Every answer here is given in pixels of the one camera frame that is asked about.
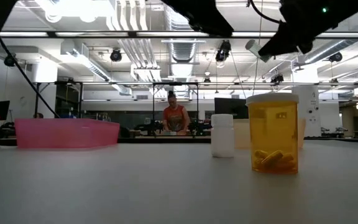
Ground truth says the overhead frame bar with lights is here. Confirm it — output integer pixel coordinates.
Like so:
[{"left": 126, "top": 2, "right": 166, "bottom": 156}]
[{"left": 0, "top": 30, "right": 358, "bottom": 39}]

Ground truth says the thin black taut cable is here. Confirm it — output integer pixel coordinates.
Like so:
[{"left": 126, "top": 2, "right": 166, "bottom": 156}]
[{"left": 0, "top": 36, "right": 60, "bottom": 119}]

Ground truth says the silver ribbed ventilation duct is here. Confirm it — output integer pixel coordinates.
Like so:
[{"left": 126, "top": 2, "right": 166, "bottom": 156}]
[{"left": 168, "top": 39, "right": 196, "bottom": 63}]

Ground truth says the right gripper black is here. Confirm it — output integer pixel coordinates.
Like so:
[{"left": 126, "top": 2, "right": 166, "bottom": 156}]
[{"left": 258, "top": 0, "right": 358, "bottom": 63}]

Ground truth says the black wrist camera green light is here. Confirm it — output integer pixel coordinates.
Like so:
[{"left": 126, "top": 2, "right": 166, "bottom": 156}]
[{"left": 305, "top": 0, "right": 346, "bottom": 22}]

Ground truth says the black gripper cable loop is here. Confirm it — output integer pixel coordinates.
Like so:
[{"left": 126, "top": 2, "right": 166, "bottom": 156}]
[{"left": 246, "top": 0, "right": 281, "bottom": 25}]

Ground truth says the person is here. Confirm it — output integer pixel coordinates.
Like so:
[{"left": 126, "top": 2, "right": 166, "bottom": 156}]
[{"left": 162, "top": 90, "right": 191, "bottom": 136}]

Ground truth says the white plastic pill bottle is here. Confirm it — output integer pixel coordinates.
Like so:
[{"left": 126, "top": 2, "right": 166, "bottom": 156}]
[{"left": 210, "top": 113, "right": 235, "bottom": 159}]

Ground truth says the small green bottle white cap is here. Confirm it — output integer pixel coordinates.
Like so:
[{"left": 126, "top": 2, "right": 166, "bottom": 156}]
[{"left": 245, "top": 39, "right": 273, "bottom": 63}]

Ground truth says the black ceiling spotlight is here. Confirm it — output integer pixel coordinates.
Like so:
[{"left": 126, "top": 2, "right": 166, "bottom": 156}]
[
  {"left": 328, "top": 51, "right": 343, "bottom": 63},
  {"left": 215, "top": 40, "right": 232, "bottom": 62},
  {"left": 109, "top": 49, "right": 123, "bottom": 62},
  {"left": 270, "top": 73, "right": 285, "bottom": 84},
  {"left": 4, "top": 54, "right": 17, "bottom": 68}
]

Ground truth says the pink plastic bin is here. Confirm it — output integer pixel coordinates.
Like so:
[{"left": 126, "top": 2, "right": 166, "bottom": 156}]
[{"left": 14, "top": 118, "right": 121, "bottom": 149}]

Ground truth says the orange pill bottle white cap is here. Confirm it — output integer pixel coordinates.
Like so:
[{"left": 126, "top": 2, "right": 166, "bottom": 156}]
[{"left": 246, "top": 92, "right": 300, "bottom": 175}]

